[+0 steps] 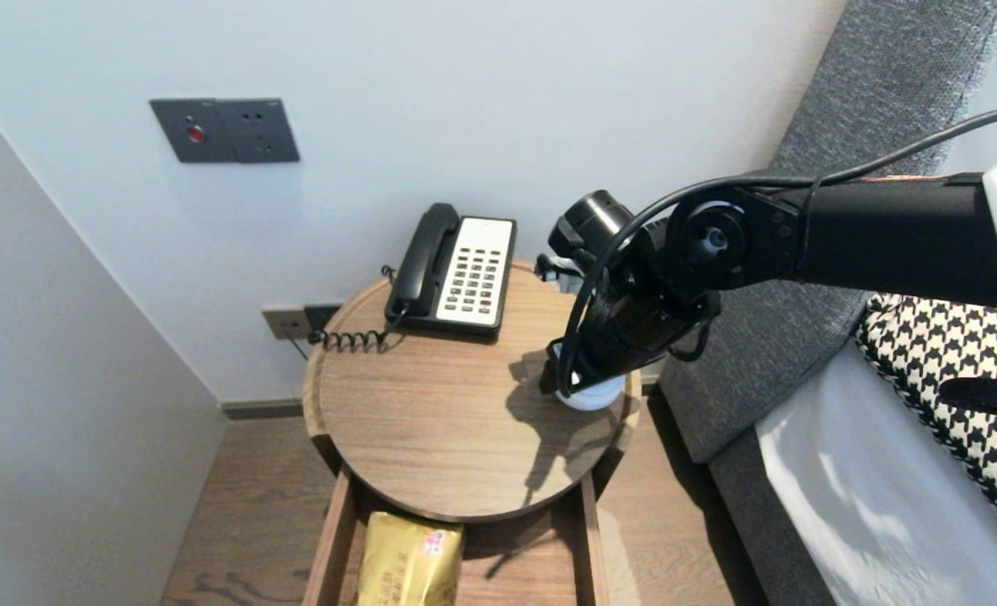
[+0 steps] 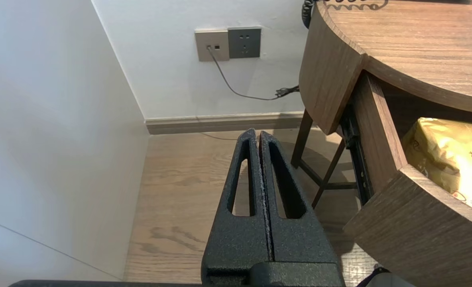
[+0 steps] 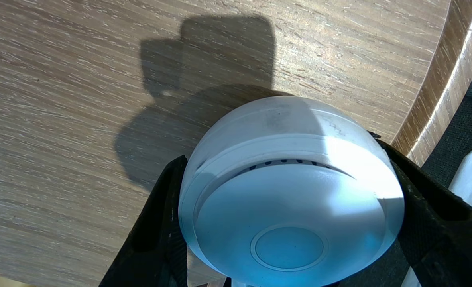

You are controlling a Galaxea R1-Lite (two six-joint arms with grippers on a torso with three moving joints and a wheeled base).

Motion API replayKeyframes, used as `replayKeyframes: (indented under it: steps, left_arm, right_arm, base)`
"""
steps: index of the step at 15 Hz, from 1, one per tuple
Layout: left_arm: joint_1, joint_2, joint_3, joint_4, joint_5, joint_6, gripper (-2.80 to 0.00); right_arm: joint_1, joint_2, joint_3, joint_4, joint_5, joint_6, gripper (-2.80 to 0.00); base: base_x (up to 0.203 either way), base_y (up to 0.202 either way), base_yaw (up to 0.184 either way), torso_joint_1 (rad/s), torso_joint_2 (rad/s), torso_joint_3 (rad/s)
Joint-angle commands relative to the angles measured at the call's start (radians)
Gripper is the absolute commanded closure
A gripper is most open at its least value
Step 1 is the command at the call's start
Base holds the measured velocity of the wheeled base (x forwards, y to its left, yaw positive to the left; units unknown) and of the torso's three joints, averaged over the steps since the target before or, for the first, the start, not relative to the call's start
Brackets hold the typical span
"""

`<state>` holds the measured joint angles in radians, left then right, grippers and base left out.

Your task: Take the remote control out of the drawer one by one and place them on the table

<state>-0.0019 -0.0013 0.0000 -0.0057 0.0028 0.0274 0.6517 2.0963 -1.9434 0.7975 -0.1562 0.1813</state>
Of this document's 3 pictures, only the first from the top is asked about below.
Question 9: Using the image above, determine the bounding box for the black telephone handset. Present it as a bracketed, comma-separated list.
[391, 204, 461, 318]

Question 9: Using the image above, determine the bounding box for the black white houndstooth pillow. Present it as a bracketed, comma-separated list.
[854, 293, 997, 573]

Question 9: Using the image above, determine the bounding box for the grey fabric headboard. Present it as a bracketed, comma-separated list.
[658, 0, 997, 464]

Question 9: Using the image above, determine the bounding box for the white bed sheet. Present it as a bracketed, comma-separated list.
[754, 337, 997, 606]

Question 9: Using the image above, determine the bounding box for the dark grey wall socket plate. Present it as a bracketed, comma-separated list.
[215, 98, 301, 163]

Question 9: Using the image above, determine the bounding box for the coiled black telephone cord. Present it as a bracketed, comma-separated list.
[309, 266, 407, 354]

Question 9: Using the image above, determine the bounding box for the grey fabric bed frame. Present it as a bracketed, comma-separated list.
[707, 429, 840, 606]

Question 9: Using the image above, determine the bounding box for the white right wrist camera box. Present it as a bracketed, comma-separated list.
[536, 252, 590, 294]

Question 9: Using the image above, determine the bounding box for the dark grey red-button wall switch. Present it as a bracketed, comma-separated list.
[151, 98, 238, 164]

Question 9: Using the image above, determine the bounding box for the small grey wall outlet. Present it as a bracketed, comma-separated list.
[262, 308, 312, 343]

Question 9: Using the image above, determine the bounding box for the gold tissue pack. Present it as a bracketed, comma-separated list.
[357, 512, 466, 606]

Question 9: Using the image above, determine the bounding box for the black telephone base white keypad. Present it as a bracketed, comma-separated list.
[385, 216, 518, 342]

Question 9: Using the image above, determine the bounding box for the round wooden side table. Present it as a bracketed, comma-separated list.
[303, 259, 642, 523]

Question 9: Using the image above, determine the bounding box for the white round lidded container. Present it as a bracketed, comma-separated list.
[556, 375, 627, 412]

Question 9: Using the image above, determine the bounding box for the curved-front wooden drawer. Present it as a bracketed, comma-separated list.
[303, 467, 610, 606]

